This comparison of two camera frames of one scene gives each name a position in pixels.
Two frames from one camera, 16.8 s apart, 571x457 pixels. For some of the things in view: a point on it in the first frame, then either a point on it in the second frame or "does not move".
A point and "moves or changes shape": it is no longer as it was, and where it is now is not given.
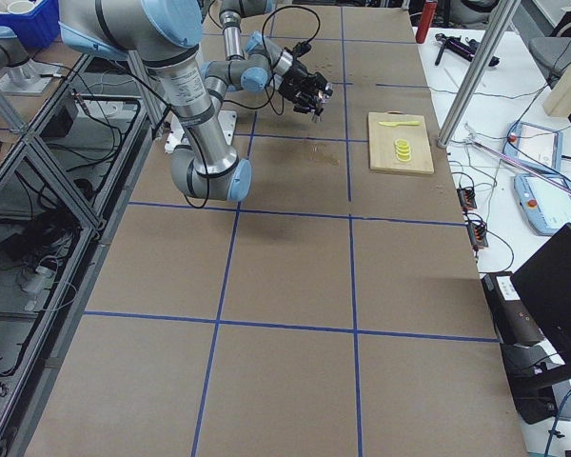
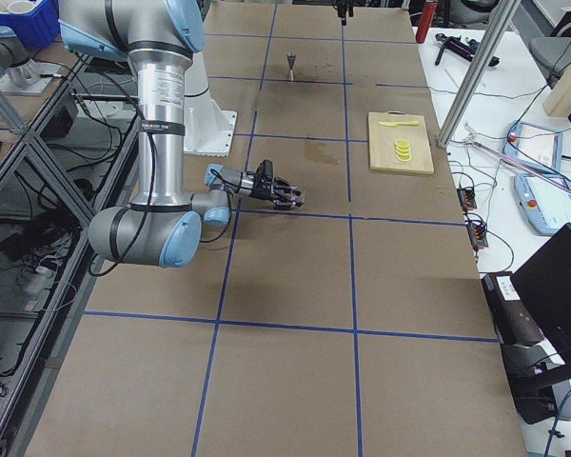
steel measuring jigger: [322, 99] moves or changes shape
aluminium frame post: [501, 20] does not move
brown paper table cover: [325, 312] does not move
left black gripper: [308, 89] to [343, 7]
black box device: [512, 320] does not move
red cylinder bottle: [427, 10] does not move
